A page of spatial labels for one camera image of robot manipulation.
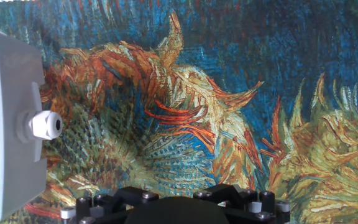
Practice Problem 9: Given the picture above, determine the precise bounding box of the sunflower painting print tablecloth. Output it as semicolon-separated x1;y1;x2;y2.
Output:
0;0;358;224

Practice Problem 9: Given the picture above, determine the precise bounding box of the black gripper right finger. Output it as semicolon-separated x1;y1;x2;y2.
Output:
193;183;291;224

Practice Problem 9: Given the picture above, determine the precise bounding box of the white plastic drawer with knob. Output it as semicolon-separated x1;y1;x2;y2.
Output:
0;25;63;224

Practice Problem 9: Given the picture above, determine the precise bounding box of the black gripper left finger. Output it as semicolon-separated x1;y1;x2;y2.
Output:
60;185;160;224

